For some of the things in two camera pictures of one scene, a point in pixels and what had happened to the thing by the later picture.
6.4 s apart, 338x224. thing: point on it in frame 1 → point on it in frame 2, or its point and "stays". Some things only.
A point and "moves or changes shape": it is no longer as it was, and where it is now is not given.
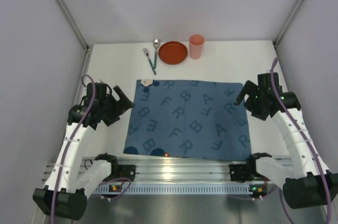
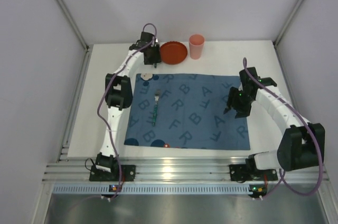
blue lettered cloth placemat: (188, 119) moves or changes shape
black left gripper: (114, 107) → (153, 58)
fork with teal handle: (147, 53) moves or changes shape
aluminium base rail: (186, 169) stays
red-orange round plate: (172, 53) stays
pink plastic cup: (196, 42) stays
